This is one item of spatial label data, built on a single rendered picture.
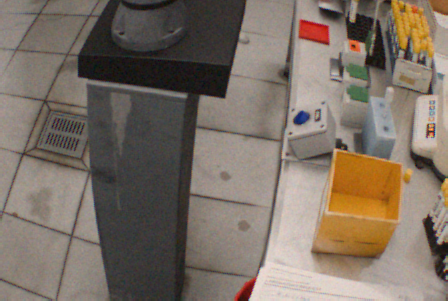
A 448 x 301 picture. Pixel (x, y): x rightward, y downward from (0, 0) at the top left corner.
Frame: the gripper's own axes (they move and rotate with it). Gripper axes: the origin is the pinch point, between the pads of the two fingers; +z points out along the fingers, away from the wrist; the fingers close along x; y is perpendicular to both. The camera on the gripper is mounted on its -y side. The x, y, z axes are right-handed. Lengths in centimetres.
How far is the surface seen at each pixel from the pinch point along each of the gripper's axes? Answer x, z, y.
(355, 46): 4.5, 10.6, -6.1
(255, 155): 20, 106, 55
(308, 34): 13.7, 17.9, 4.6
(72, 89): 91, 105, 73
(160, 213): 38, 51, -21
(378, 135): 1.5, 8.2, -33.6
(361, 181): 3.4, 13.7, -39.1
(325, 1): 10.0, 14.0, 15.0
